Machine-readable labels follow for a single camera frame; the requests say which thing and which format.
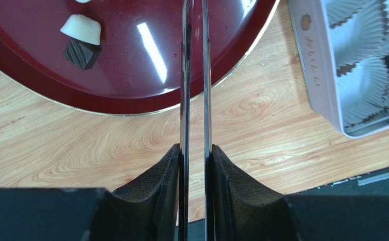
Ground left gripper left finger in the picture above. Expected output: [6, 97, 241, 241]
[0, 144, 180, 240]

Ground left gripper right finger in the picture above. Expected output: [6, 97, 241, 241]
[211, 145, 389, 240]

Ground dark red round plate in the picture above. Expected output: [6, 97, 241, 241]
[0, 1, 279, 115]

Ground ridged dark square chocolate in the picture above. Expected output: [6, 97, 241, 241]
[62, 38, 102, 70]

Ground pink square tin box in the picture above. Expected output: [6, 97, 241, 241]
[288, 1, 389, 139]

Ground white triangular chocolate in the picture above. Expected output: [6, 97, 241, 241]
[60, 14, 101, 46]

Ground metal tongs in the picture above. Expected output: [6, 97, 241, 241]
[178, 1, 215, 240]

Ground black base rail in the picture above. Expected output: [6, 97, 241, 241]
[296, 168, 389, 195]

